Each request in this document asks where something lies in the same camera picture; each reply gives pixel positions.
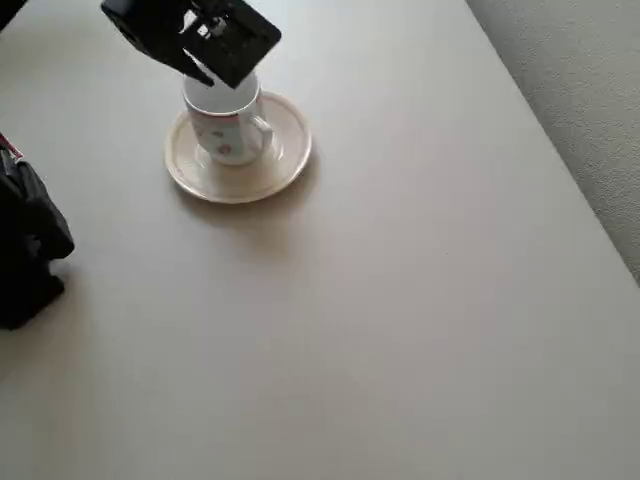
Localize white ceramic mug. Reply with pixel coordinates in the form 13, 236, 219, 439
181, 69, 275, 168

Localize cream ceramic saucer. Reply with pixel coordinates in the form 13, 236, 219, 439
163, 89, 314, 205

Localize red cable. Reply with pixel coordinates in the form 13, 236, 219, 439
0, 132, 25, 162

